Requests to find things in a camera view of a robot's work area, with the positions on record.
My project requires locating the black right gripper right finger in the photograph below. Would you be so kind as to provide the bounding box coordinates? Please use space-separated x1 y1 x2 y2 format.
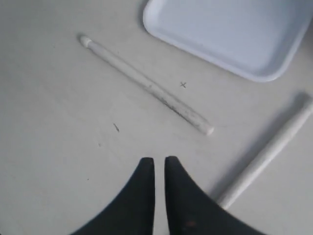
164 156 262 235

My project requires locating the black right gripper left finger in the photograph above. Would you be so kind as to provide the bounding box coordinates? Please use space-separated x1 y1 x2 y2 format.
74 157 155 235

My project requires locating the white drumstick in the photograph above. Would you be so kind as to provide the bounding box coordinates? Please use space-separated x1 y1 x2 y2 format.
217 95 313 210
78 35 214 136

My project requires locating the white plastic tray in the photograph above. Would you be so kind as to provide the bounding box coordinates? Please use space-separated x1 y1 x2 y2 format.
143 0 313 82

